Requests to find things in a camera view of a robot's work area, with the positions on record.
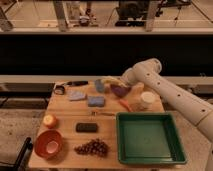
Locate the metal fork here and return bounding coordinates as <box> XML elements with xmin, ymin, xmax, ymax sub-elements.
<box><xmin>91</xmin><ymin>112</ymin><xmax>115</xmax><ymax>116</ymax></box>

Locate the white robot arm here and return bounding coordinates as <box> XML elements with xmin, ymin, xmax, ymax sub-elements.
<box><xmin>121</xmin><ymin>58</ymin><xmax>213</xmax><ymax>138</ymax></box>

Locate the apple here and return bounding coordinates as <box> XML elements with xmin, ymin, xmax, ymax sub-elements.
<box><xmin>43</xmin><ymin>115</ymin><xmax>57</xmax><ymax>129</ymax></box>

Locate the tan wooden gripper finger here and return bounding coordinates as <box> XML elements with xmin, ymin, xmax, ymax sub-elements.
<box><xmin>130</xmin><ymin>83</ymin><xmax>144</xmax><ymax>97</ymax></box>

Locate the yellow banana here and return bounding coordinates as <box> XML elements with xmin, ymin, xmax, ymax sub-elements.
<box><xmin>101</xmin><ymin>76</ymin><xmax>127</xmax><ymax>87</ymax></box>

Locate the grey blue cloth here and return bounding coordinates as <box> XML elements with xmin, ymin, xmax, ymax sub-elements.
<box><xmin>68</xmin><ymin>90</ymin><xmax>87</xmax><ymax>101</ymax></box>

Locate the purple bowl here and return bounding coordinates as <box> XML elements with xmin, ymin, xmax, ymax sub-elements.
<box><xmin>110</xmin><ymin>84</ymin><xmax>131</xmax><ymax>98</ymax></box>

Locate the orange carrot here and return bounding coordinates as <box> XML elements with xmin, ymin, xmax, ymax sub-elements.
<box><xmin>119</xmin><ymin>99</ymin><xmax>133</xmax><ymax>112</ymax></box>

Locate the wooden board table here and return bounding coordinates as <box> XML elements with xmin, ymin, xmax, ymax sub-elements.
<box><xmin>29</xmin><ymin>89</ymin><xmax>176</xmax><ymax>170</ymax></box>

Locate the bunch of dark grapes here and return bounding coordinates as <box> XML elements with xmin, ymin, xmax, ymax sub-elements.
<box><xmin>74</xmin><ymin>139</ymin><xmax>109</xmax><ymax>157</ymax></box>

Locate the blue sponge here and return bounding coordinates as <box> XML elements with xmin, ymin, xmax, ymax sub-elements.
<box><xmin>88</xmin><ymin>96</ymin><xmax>105</xmax><ymax>107</ymax></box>

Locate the blue grey cup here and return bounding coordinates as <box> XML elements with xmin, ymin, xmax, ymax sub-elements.
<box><xmin>94</xmin><ymin>79</ymin><xmax>105</xmax><ymax>93</ymax></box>

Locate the orange bowl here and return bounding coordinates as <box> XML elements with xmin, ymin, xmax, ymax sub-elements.
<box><xmin>34</xmin><ymin>130</ymin><xmax>62</xmax><ymax>159</ymax></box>

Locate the white round container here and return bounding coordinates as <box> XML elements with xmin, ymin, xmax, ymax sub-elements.
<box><xmin>140</xmin><ymin>91</ymin><xmax>155</xmax><ymax>108</ymax></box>

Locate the green plastic tray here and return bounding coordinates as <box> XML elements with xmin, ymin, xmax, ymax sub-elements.
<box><xmin>116</xmin><ymin>113</ymin><xmax>187</xmax><ymax>165</ymax></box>

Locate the dark brown rectangular block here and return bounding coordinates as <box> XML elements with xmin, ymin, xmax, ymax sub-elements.
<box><xmin>76</xmin><ymin>123</ymin><xmax>98</xmax><ymax>133</ymax></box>

